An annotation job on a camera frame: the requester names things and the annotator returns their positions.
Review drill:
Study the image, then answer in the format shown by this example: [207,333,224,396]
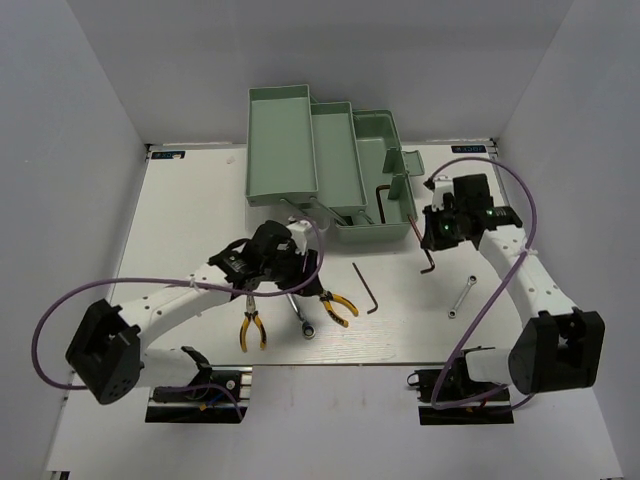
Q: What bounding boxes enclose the straight brown hex key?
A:
[407,213,436,275]

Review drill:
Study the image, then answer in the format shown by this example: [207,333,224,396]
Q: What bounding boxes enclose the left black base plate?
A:
[145,367,253,425]

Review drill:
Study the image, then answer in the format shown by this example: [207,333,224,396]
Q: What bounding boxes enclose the left yellow-handled pliers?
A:
[239,295,267,353]

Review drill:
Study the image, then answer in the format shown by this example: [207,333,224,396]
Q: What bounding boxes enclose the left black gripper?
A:
[262,243,325,297]

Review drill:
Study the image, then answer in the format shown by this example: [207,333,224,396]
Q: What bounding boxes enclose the left blue label sticker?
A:
[151,151,186,160]

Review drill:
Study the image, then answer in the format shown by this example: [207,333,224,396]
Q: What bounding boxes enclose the blue label sticker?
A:
[451,145,487,155]
[151,151,186,160]

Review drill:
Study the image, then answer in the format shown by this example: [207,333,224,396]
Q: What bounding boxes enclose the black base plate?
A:
[406,368,514,426]
[145,367,253,425]

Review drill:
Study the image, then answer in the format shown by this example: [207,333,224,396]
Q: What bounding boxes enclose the right yellow-handled pliers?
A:
[317,289,360,329]

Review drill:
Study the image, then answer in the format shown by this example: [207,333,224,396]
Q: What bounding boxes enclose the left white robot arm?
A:
[66,217,323,405]

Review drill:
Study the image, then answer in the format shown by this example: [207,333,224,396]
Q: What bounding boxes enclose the large silver ratchet wrench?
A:
[287,294,316,340]

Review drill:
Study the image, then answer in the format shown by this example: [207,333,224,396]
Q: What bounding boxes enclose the small silver wrench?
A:
[448,275,477,319]

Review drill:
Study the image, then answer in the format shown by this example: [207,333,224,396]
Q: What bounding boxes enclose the right blue label sticker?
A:
[451,145,487,155]

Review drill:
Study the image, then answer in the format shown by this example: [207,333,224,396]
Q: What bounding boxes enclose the bent brown hex key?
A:
[375,184,391,224]

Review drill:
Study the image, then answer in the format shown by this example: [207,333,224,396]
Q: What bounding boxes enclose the yellow-handled pliers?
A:
[317,289,360,329]
[239,295,267,353]

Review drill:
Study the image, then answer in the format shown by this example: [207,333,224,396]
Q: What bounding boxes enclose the green cantilever toolbox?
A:
[245,84,425,244]

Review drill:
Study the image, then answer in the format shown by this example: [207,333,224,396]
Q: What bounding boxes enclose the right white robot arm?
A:
[421,174,605,409]

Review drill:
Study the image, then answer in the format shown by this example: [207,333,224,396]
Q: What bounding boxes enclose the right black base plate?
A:
[406,368,514,426]

